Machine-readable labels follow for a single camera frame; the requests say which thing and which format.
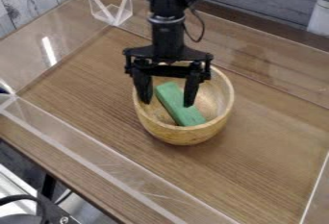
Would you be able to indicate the brown wooden bowl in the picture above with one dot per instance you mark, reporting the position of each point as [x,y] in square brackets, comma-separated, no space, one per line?
[214,102]

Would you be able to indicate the clear acrylic front wall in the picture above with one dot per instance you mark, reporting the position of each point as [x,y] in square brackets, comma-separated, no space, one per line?
[80,131]

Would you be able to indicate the green rectangular block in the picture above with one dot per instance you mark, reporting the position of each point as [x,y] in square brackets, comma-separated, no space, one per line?
[170,96]

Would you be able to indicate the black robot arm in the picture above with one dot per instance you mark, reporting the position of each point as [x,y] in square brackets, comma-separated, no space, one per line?
[168,12]

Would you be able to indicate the clear acrylic corner bracket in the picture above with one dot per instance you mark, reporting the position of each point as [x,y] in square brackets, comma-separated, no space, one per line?
[111,14]

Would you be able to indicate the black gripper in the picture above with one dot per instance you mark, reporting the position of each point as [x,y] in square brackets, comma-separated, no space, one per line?
[167,58]

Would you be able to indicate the black metal bracket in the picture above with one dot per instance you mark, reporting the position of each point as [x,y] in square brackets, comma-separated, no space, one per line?
[56,215]

